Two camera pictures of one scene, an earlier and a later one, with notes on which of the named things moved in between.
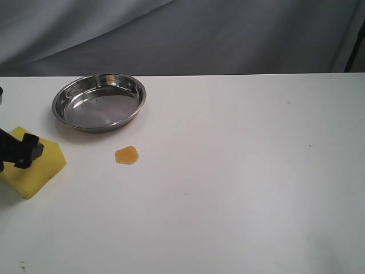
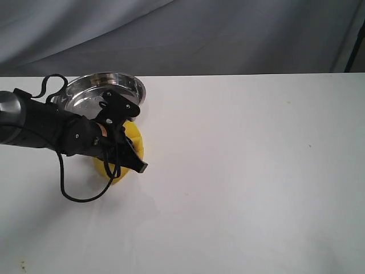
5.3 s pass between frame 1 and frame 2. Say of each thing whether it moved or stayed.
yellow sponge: moved
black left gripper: moved
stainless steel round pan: stayed
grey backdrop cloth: stayed
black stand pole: stayed
